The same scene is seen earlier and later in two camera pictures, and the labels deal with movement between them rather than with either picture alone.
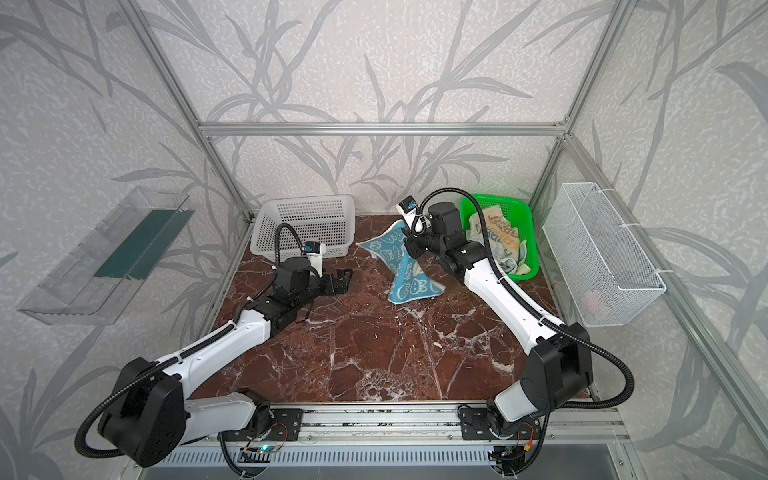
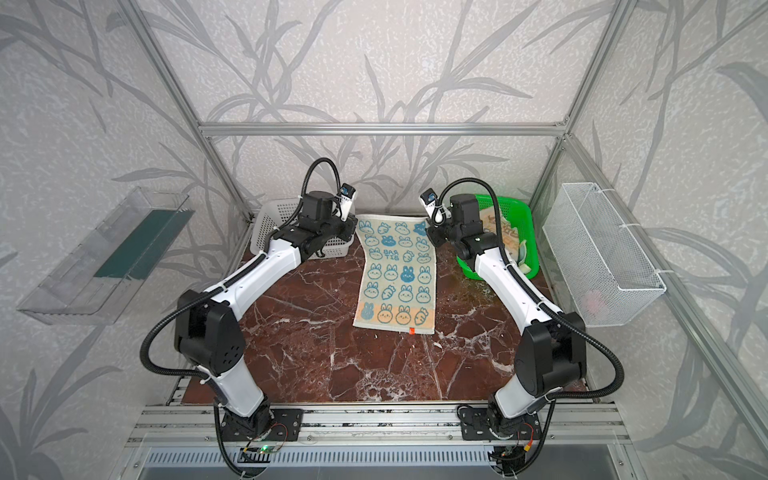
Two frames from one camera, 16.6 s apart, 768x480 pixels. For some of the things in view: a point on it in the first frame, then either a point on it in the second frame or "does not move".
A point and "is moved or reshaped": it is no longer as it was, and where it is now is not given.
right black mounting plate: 474,424 does not move
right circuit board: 510,458 does not move
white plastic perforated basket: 330,220 does not move
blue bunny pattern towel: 410,280 is moved or reshaped
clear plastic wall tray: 95,280 does not move
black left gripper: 327,283 to 336,226
